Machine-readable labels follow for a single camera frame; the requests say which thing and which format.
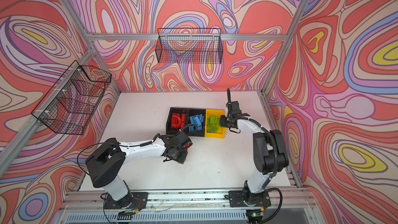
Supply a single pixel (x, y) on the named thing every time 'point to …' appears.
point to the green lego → (213, 123)
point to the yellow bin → (221, 132)
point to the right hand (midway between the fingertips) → (224, 124)
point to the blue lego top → (198, 121)
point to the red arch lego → (178, 121)
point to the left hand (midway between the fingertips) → (186, 157)
